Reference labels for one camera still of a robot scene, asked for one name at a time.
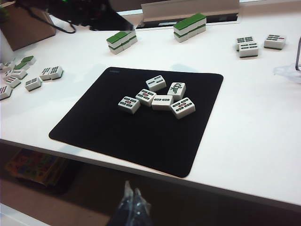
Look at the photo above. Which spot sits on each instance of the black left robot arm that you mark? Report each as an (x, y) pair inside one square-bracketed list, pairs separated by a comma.
[(77, 11)]

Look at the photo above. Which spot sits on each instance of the black UGREEN mouse mat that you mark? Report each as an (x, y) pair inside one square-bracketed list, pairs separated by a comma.
[(117, 141)]

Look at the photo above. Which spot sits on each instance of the five bamboo mahjong tile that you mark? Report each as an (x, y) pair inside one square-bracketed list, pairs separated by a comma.
[(183, 107), (145, 97), (129, 104)]

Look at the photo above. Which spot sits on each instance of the bird mahjong tile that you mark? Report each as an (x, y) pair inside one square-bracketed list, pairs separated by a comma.
[(176, 90)]

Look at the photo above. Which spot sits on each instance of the mahjong tile red sticks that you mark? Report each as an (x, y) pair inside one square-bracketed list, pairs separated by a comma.
[(5, 92), (11, 81)]

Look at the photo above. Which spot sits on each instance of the mahjong tile many small sticks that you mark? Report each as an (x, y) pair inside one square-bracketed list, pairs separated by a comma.
[(44, 73), (56, 72), (33, 84)]

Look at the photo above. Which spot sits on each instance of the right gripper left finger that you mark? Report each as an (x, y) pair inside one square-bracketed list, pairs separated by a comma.
[(125, 212)]

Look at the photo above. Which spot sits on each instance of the two bamboo mahjong tile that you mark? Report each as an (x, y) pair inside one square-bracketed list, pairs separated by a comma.
[(162, 102)]

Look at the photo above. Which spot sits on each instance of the colourful patterned box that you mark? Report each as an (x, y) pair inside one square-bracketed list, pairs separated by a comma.
[(35, 168)]

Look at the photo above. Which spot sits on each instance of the mahjong tile green sticks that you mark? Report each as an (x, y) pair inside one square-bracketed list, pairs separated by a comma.
[(244, 40), (19, 74), (248, 50), (6, 66)]

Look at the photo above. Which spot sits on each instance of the four bamboo mahjong tile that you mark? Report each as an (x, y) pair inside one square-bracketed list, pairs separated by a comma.
[(156, 83)]

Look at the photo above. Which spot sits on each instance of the brown cardboard box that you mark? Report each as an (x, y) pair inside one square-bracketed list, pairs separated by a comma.
[(28, 28)]

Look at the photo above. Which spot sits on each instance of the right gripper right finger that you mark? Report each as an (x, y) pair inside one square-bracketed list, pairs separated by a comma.
[(141, 212)]

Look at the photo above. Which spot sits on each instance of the mahjong tile one red stick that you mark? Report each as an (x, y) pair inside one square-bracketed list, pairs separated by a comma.
[(275, 42)]

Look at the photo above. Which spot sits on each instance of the green backed mahjong tile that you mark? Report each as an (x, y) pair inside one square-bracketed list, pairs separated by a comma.
[(131, 43), (115, 40), (116, 50), (182, 26), (28, 60), (21, 66), (198, 30), (129, 35), (197, 19), (182, 37)]

